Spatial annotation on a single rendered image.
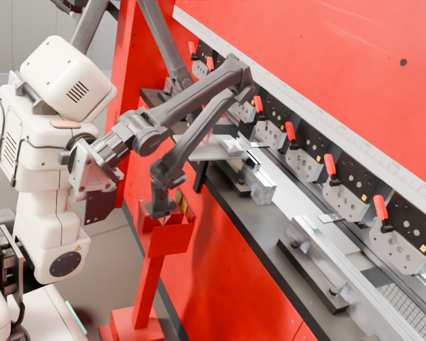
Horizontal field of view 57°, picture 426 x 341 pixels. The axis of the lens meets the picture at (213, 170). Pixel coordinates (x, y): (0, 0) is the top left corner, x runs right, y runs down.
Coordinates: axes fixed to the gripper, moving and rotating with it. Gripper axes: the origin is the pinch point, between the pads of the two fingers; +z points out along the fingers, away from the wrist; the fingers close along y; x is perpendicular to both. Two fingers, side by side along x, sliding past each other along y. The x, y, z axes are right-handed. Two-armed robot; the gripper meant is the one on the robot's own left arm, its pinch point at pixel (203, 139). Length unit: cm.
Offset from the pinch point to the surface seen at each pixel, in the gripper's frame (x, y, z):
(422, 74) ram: -39, -61, -40
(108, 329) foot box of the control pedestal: 73, -6, 76
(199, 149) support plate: 3.4, -3.3, 1.5
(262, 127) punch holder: -19.2, -14.4, -4.6
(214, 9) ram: -32, 42, -28
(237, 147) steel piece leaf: -12.6, -2.3, 10.1
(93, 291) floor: 75, 19, 77
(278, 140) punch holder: -19.5, -24.5, -5.0
